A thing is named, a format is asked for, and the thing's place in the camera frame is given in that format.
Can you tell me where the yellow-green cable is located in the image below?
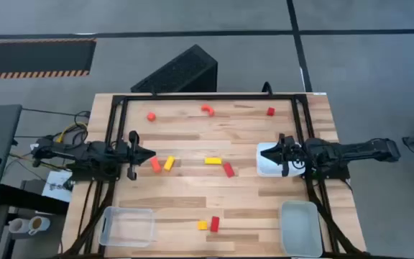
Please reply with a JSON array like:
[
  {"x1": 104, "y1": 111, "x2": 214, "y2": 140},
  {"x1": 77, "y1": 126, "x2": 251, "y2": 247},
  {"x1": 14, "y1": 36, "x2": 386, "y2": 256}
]
[{"x1": 8, "y1": 153, "x2": 68, "y2": 172}]

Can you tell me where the white printed paper sheet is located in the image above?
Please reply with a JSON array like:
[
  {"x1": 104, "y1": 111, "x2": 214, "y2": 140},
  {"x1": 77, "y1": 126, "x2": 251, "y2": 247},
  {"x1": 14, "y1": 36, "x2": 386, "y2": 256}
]
[{"x1": 41, "y1": 170, "x2": 74, "y2": 203}]

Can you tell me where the black hazard-striped floor mat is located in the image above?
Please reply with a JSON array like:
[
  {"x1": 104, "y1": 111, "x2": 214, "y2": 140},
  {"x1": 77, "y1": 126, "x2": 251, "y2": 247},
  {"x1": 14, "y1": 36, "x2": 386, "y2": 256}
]
[{"x1": 0, "y1": 37, "x2": 97, "y2": 81}]

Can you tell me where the grey plastic bin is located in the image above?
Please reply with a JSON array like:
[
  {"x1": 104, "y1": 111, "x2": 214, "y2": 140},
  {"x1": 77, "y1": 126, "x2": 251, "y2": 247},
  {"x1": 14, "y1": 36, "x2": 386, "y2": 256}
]
[{"x1": 280, "y1": 200, "x2": 323, "y2": 258}]

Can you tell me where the grey desk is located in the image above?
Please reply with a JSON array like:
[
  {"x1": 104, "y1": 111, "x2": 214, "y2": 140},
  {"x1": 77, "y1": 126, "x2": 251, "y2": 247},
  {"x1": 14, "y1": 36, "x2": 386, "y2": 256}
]
[{"x1": 0, "y1": 104, "x2": 23, "y2": 212}]

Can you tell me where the yellow cable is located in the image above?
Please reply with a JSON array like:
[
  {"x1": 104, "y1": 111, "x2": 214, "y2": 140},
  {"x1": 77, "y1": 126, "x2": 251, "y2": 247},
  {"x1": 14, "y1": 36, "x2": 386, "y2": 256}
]
[{"x1": 55, "y1": 122, "x2": 88, "y2": 144}]

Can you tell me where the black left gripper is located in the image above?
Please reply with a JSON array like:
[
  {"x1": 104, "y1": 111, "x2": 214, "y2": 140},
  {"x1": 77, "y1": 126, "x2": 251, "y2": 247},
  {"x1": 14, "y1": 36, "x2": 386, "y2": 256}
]
[{"x1": 119, "y1": 130, "x2": 157, "y2": 181}]

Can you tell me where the red rectangular block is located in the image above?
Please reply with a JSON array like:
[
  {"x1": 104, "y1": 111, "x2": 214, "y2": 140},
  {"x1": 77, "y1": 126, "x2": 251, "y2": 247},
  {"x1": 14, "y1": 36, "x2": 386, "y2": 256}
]
[{"x1": 222, "y1": 161, "x2": 236, "y2": 178}]

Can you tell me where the white plastic bin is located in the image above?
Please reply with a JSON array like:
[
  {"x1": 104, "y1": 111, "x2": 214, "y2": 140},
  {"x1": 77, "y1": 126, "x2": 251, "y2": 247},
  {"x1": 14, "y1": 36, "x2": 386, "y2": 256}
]
[{"x1": 256, "y1": 142, "x2": 307, "y2": 178}]

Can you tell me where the black metal table frame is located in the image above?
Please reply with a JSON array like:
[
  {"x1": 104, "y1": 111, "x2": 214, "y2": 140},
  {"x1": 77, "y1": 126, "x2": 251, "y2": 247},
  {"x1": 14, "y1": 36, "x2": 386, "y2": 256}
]
[{"x1": 61, "y1": 92, "x2": 369, "y2": 259}]

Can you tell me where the yellow cylinder block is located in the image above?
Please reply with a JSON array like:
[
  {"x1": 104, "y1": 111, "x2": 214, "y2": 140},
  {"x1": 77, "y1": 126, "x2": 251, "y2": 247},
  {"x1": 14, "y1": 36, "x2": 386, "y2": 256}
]
[{"x1": 162, "y1": 155, "x2": 176, "y2": 172}]

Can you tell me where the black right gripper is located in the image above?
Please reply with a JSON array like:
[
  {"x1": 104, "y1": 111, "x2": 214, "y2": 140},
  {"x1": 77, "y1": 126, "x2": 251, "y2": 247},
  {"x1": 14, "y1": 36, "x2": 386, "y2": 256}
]
[{"x1": 259, "y1": 132, "x2": 305, "y2": 178}]

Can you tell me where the black perforated box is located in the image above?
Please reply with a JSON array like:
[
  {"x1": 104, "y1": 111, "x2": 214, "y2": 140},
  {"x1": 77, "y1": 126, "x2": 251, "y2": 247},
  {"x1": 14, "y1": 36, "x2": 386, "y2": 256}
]
[{"x1": 130, "y1": 44, "x2": 219, "y2": 94}]

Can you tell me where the thin black cable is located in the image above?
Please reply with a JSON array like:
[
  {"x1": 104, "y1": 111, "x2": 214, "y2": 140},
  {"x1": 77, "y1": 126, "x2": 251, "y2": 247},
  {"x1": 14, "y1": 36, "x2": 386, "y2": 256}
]
[{"x1": 22, "y1": 106, "x2": 92, "y2": 145}]

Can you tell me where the white mug with brown drink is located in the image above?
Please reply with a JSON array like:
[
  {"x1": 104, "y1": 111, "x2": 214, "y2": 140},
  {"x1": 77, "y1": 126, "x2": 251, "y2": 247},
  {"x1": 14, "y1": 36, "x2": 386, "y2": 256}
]
[{"x1": 28, "y1": 215, "x2": 52, "y2": 237}]

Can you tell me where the orange rectangular block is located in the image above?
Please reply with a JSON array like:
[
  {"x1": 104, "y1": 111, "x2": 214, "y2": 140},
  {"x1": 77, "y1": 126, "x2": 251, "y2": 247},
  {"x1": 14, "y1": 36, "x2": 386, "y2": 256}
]
[{"x1": 149, "y1": 155, "x2": 162, "y2": 174}]

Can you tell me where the clear plastic bin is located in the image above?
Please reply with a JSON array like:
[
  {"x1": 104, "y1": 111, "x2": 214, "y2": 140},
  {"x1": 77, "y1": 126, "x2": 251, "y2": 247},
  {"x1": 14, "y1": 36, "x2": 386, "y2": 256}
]
[{"x1": 98, "y1": 206, "x2": 157, "y2": 248}]

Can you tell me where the black low shelf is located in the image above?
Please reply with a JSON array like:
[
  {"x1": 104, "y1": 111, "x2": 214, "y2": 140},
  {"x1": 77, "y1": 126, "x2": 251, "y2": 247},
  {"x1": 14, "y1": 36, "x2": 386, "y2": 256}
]
[{"x1": 0, "y1": 179, "x2": 70, "y2": 217}]

